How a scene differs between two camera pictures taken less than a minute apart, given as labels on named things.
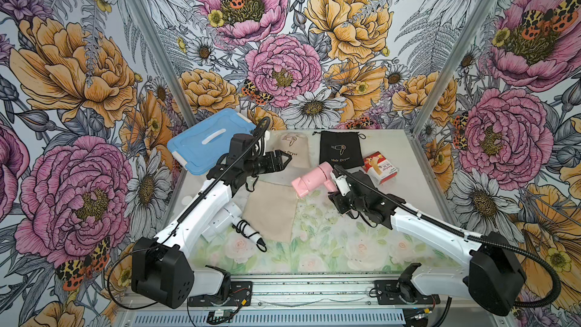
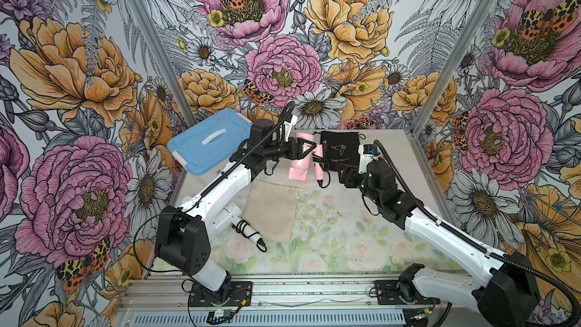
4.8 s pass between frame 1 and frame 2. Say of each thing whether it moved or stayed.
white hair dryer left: stayed
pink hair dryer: moved
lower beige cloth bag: stayed
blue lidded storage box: stayed
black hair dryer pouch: stayed
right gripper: moved
